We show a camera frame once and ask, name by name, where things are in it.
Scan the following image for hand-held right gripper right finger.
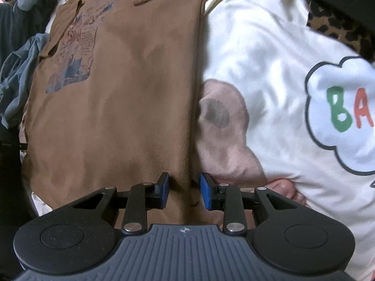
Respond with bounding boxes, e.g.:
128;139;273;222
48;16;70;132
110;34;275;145
199;173;296;235

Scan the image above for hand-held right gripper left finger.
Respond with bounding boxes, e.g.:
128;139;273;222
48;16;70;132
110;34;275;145
72;172;170;235

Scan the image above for brown printed t-shirt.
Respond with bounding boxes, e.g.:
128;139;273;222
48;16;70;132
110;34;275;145
22;0;213;229

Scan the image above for person's foot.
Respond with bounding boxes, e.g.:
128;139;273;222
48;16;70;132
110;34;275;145
264;178;307;206

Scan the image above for white printed blanket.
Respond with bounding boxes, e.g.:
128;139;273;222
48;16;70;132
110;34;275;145
18;0;375;281

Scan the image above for blue-grey sweatshirt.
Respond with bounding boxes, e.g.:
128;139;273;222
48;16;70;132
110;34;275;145
0;33;51;130

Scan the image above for leopard print cloth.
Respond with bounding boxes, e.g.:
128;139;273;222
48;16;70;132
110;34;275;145
305;0;375;63

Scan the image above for dark grey pillow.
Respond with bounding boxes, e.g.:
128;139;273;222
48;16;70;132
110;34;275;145
0;2;45;65

